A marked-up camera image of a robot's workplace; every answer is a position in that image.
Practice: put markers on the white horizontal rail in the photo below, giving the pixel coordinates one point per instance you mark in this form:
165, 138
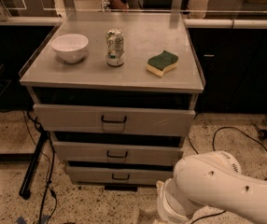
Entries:
190, 23

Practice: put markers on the blue tape on floor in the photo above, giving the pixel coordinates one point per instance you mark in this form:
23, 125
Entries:
44, 220

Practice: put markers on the grey drawer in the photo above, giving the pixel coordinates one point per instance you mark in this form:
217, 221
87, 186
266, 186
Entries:
93, 152
137, 177
124, 120

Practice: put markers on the black stand leg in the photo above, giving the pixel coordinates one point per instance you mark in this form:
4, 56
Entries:
25, 192

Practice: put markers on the grey drawer cabinet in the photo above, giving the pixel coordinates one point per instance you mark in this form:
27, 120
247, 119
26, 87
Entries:
92, 82

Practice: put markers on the white ceramic bowl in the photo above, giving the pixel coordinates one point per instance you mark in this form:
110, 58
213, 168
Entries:
71, 48

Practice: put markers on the green yellow sponge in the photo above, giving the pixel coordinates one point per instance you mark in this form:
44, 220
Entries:
162, 63

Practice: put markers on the caster wheel of cart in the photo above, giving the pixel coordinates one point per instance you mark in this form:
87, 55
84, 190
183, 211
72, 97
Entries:
262, 134

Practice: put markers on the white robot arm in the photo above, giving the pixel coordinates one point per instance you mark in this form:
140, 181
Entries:
211, 179

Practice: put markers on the green white soda can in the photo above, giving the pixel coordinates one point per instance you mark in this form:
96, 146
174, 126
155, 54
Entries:
115, 47

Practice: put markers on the clear water bottle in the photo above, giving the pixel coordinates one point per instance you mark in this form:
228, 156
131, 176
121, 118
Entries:
105, 5

